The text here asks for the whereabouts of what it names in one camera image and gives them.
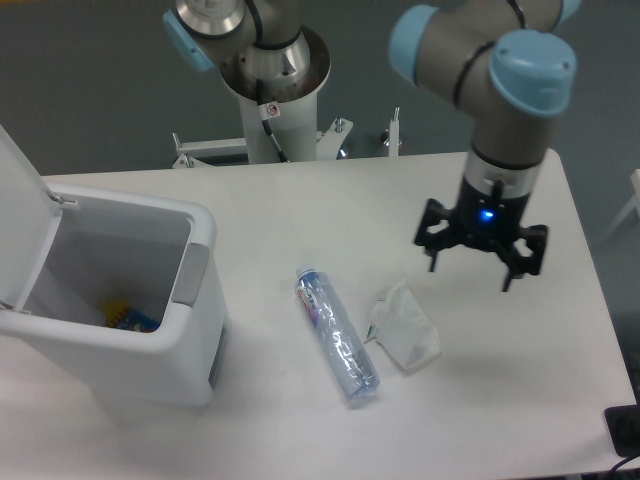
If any clear plastic water bottle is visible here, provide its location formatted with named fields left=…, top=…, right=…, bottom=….
left=295, top=265, right=380, bottom=408

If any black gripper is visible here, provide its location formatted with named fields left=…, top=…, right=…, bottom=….
left=414, top=178, right=549, bottom=292

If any white furniture piece right edge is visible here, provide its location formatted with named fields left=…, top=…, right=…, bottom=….
left=604, top=169, right=639, bottom=242

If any white push-button trash can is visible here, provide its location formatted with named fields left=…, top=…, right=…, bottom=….
left=1, top=134, right=229, bottom=406

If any crumpled white plastic bag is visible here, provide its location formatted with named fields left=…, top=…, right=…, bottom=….
left=364, top=279, right=442, bottom=375

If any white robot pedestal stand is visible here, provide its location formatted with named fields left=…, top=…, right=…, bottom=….
left=173, top=27, right=354, bottom=168

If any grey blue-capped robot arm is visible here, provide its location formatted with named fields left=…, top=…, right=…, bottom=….
left=163, top=1, right=578, bottom=280

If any black device at table corner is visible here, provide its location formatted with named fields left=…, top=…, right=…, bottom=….
left=604, top=405, right=639, bottom=457

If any black cable on pedestal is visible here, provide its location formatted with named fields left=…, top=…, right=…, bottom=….
left=254, top=78, right=291, bottom=164

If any colourful trash inside can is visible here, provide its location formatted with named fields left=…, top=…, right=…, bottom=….
left=100, top=298, right=160, bottom=333

